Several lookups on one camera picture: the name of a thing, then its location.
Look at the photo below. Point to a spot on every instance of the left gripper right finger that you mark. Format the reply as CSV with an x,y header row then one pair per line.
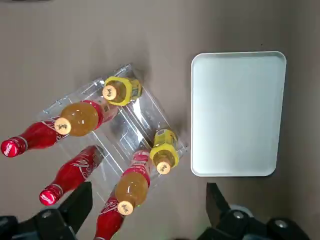
x,y
237,227

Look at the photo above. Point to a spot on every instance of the red cola bottle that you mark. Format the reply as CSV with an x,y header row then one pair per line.
x,y
72,172
107,222
37,135

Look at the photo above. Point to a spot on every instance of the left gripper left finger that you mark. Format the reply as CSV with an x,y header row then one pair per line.
x,y
50,225

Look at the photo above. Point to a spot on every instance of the yellow label drink bottle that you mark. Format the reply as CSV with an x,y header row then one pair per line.
x,y
163,150
130,90

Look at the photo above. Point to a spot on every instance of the white rectangular tray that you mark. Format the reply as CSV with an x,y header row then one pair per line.
x,y
237,112

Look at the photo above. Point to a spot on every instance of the clear acrylic stepped shelf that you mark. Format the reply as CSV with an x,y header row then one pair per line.
x,y
132,120

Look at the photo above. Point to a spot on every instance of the orange tea bottle red label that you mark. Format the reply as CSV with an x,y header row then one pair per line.
x,y
131,190
80,117

